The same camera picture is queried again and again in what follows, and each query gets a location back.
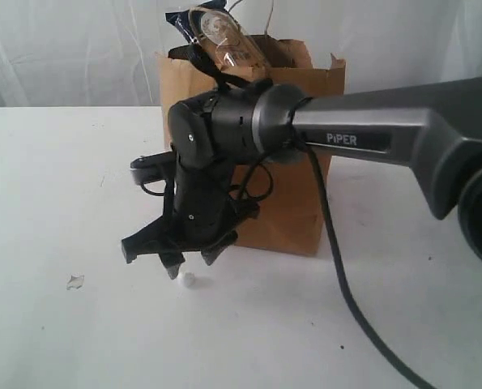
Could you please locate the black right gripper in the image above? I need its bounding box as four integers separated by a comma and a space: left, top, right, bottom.
122, 96, 261, 280

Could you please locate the brown paper shopping bag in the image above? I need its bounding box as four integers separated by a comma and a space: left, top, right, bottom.
160, 36, 346, 256

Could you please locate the spaghetti pasta packet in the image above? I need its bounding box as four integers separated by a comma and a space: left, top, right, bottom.
159, 1, 271, 85

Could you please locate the small clear plastic scrap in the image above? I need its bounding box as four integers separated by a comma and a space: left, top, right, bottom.
66, 275, 85, 290

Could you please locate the white backdrop curtain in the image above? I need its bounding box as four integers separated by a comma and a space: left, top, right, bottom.
0, 1, 482, 107

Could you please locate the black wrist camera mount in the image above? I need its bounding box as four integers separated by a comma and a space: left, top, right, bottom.
130, 152, 177, 196

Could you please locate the black cable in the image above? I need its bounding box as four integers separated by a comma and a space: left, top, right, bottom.
183, 46, 436, 389

